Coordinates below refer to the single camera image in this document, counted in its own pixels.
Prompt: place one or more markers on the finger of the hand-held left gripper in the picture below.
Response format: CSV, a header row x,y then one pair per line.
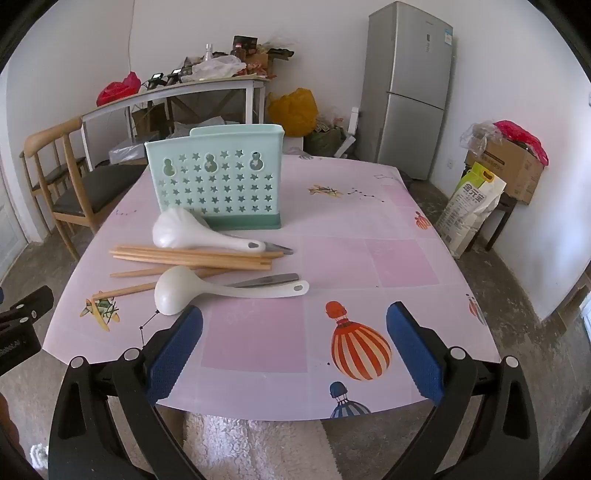
x,y
37,302

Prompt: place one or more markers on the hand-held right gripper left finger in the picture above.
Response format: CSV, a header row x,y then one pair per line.
x,y
175,355

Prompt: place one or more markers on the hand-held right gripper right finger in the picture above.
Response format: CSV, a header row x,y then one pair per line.
x,y
415,355

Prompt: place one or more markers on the white plastic ladle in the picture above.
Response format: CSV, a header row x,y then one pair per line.
x,y
173,290

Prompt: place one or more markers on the bundle of wooden chopsticks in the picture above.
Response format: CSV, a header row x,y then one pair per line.
x,y
184,256

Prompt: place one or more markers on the metal spoon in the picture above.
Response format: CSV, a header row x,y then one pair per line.
x,y
272,280
279,250

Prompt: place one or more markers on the green star-cutout utensil holder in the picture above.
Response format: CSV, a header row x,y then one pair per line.
x,y
221,194

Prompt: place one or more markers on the white door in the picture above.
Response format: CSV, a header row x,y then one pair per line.
x,y
9,221

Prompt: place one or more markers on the white fluffy cloth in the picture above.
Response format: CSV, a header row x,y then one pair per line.
x,y
258,447

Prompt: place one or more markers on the white and yellow rice bag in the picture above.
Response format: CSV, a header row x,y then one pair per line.
x,y
466,207

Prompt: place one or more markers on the wooden chair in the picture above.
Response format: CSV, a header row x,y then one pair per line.
x,y
41,138

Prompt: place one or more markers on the dark wooden stool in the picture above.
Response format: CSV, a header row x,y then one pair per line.
x,y
503,203

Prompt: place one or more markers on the white sack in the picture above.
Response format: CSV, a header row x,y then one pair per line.
x,y
131,152

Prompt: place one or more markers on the brown cardboard box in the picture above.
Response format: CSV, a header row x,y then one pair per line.
x,y
508,166

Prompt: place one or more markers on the red plastic bag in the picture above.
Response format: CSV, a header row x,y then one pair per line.
x,y
115,90

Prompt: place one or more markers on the clear plastic bag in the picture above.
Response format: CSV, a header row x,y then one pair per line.
x,y
480,134

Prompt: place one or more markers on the green sack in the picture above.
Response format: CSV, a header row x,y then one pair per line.
x,y
325,141

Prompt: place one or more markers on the white board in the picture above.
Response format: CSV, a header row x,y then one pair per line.
x,y
353,122

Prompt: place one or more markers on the red bag on box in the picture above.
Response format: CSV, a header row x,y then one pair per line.
x,y
521,136

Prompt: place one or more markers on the small black device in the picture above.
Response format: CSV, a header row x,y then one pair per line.
x,y
157,78
175,71

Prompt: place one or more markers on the white side table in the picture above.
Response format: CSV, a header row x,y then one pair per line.
x,y
251,106

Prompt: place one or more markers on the silver refrigerator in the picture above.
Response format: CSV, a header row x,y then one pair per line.
x,y
406,92

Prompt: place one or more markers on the yellow plastic bag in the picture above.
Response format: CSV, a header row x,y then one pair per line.
x,y
293,110

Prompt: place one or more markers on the white plastic bag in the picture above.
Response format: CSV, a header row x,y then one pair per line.
x,y
217,68

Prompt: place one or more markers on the glass bottle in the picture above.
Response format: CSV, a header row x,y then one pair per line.
x,y
208,51

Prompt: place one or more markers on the pile of packaged goods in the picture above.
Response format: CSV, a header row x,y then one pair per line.
x,y
258,55

